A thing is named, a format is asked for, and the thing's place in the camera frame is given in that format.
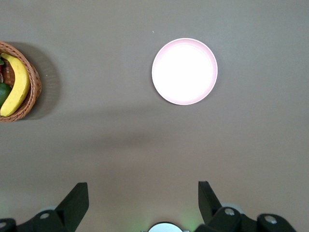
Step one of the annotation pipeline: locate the brown table cloth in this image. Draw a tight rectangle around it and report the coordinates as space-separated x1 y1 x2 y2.
0 0 309 232

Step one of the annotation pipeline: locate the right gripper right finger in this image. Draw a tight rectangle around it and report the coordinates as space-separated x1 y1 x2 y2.
194 181 297 232

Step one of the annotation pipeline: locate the yellow banana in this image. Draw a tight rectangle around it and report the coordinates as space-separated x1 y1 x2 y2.
0 53 31 117

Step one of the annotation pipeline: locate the brown wicker basket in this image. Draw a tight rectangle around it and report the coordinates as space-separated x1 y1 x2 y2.
0 41 42 123

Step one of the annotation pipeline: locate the dark green round fruit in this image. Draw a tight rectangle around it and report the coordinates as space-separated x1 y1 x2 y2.
0 83 12 107

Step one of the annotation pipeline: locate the pink round plate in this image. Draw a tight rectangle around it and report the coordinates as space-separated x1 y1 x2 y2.
151 37 219 106

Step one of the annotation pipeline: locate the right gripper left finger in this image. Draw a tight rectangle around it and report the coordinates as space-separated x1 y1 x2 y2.
0 182 89 232

